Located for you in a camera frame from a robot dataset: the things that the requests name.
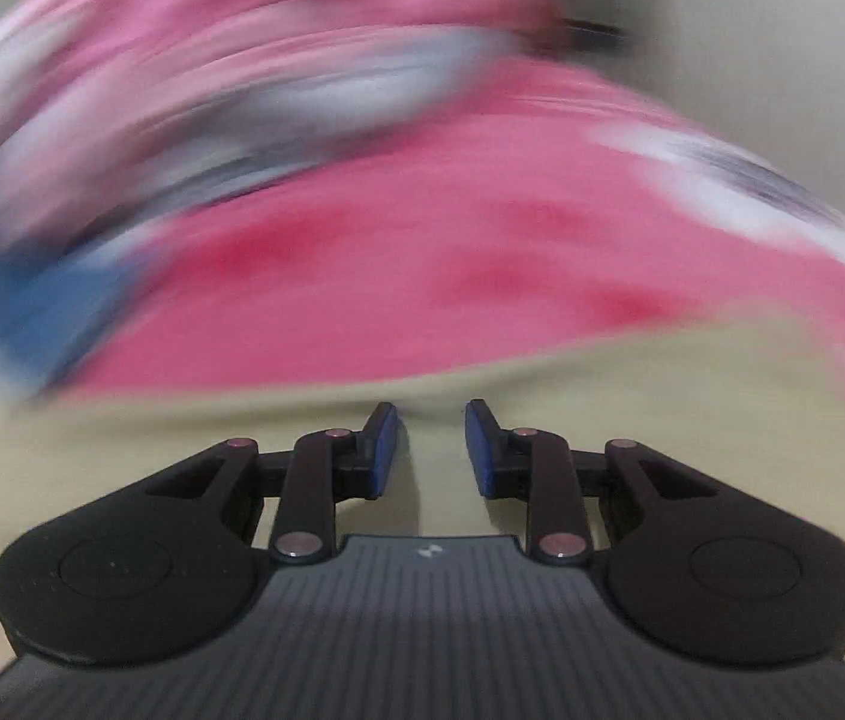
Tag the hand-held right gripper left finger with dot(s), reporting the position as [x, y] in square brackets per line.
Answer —
[385, 450]

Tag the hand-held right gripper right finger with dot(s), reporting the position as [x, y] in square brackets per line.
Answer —
[478, 450]

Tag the beige pants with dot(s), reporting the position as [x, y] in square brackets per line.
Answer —
[167, 427]

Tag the mid blue denim garment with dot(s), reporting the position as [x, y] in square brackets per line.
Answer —
[17, 315]

